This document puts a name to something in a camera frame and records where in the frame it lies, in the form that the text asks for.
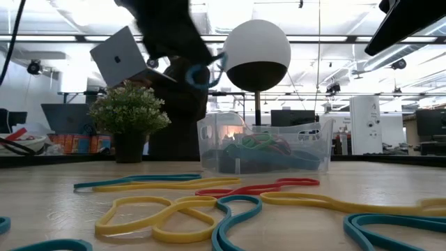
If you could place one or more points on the white globe table lamp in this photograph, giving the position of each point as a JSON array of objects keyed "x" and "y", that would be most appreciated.
[{"x": 258, "y": 45}]

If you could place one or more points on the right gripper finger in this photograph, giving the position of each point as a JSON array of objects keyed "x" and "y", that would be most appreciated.
[
  {"x": 387, "y": 5},
  {"x": 411, "y": 24}
]

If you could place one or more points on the green rubber band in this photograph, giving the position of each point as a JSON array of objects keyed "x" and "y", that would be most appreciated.
[{"x": 258, "y": 141}]

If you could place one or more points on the long yellow rubber band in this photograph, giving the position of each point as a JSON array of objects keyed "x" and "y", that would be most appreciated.
[
  {"x": 237, "y": 181},
  {"x": 313, "y": 200}
]

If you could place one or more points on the person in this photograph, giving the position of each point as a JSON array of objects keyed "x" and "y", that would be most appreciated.
[{"x": 181, "y": 115}]

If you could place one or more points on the silver laptop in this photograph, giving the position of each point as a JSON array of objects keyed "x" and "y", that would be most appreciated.
[{"x": 118, "y": 59}]

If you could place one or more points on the black wide monitor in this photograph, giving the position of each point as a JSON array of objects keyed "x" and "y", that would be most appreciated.
[{"x": 292, "y": 118}]

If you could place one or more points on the black equipment rack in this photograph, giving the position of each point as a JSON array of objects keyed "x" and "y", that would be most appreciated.
[{"x": 432, "y": 129}]

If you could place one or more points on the potted green plant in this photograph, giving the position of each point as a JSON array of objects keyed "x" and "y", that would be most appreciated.
[{"x": 129, "y": 115}]

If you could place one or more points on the black ceiling spotlight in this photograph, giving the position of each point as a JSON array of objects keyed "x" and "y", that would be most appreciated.
[
  {"x": 35, "y": 67},
  {"x": 334, "y": 88},
  {"x": 153, "y": 63},
  {"x": 399, "y": 64}
]

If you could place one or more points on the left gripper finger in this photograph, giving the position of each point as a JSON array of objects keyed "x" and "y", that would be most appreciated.
[{"x": 209, "y": 59}]

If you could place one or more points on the dark computer monitor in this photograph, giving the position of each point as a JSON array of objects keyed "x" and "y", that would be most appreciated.
[{"x": 12, "y": 120}]

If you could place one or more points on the dark open laptop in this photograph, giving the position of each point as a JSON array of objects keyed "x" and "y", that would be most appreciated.
[{"x": 66, "y": 118}]

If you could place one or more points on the white pillar with sockets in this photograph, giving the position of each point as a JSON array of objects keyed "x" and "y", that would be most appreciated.
[{"x": 366, "y": 125}]

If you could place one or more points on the twisted yellow rubber band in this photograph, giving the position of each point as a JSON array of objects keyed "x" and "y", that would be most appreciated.
[{"x": 181, "y": 238}]

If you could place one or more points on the white bowl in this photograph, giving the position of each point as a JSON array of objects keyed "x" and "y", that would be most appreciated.
[{"x": 31, "y": 143}]

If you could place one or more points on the clear plastic bin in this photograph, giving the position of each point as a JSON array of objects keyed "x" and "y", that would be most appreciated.
[{"x": 313, "y": 139}]

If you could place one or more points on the thin red rubber band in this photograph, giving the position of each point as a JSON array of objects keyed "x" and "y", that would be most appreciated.
[{"x": 284, "y": 144}]

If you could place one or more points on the orange cardboard box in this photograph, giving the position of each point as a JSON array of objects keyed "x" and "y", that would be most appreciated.
[
  {"x": 76, "y": 144},
  {"x": 101, "y": 144}
]

